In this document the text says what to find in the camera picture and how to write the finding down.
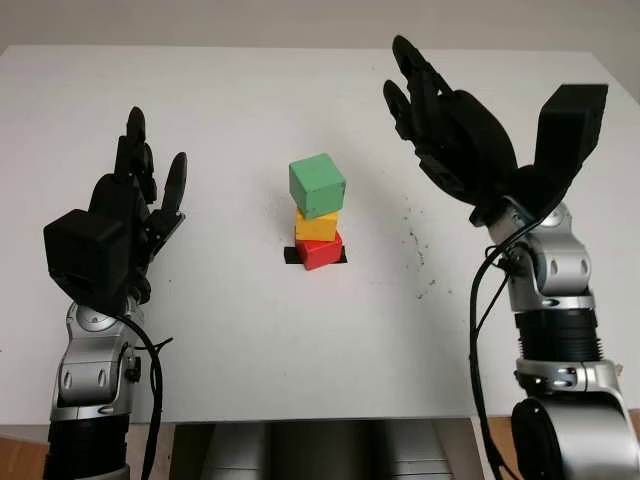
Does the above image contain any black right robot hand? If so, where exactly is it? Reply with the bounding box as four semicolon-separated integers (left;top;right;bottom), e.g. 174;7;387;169
382;34;521;226

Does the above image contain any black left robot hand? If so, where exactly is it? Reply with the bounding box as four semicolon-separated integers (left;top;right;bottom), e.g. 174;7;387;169
87;106;189;306

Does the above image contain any green wooden block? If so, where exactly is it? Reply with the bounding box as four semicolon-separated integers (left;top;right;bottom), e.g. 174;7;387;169
288;152;347;220

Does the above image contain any yellow wooden block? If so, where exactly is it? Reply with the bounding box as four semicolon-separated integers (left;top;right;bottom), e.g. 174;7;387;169
294;208;340;243

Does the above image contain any red wooden block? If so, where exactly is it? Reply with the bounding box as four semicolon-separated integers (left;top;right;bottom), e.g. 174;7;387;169
294;229;344;272

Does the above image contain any black tape strip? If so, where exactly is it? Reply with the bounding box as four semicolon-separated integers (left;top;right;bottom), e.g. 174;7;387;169
283;247;349;265

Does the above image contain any white table leg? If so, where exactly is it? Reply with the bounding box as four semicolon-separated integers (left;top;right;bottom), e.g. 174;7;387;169
472;417;494;480

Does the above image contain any grey robot lower body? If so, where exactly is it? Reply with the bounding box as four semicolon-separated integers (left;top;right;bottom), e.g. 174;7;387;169
172;419;476;480

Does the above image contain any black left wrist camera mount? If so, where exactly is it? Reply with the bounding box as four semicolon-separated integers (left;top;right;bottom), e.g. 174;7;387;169
43;209;144;316

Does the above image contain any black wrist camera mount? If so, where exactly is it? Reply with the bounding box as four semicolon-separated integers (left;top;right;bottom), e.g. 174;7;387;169
499;83;610;224
43;209;144;316

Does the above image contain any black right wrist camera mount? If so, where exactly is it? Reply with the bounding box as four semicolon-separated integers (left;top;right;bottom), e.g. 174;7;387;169
499;83;610;224

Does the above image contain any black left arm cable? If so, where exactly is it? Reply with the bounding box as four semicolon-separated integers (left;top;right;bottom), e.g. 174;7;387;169
119;314;175;480

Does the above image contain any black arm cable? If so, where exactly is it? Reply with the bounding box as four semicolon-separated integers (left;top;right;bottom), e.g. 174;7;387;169
119;314;175;480
468;219;531;480

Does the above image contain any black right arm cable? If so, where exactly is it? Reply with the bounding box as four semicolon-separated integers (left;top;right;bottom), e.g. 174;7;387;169
468;219;531;480

